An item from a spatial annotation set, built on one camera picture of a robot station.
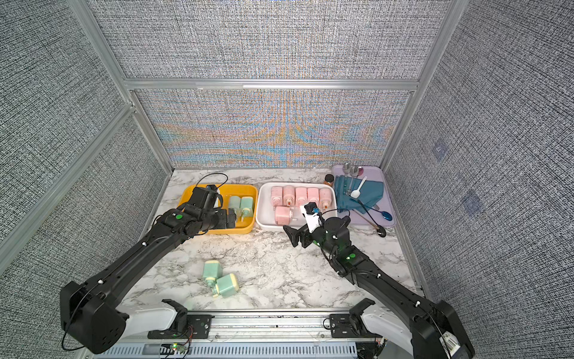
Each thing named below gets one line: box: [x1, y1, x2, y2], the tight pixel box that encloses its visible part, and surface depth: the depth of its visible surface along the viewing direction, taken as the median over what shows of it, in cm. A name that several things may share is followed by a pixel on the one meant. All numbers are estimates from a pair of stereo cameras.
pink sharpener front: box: [274, 206, 293, 226], surface depth 97 cm
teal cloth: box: [334, 175, 385, 214], surface depth 109 cm
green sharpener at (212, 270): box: [202, 259, 223, 288], surface depth 81 cm
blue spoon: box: [367, 206, 394, 222], surface depth 103 cm
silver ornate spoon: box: [346, 165, 359, 195], surface depth 119 cm
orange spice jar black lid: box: [323, 173, 335, 188], surface depth 106 cm
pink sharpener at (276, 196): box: [270, 185, 284, 211], surface depth 103 cm
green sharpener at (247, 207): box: [240, 195, 254, 223], surface depth 98 cm
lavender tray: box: [331, 165, 396, 228], surface depth 105 cm
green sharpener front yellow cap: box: [215, 272, 240, 298], surface depth 78 cm
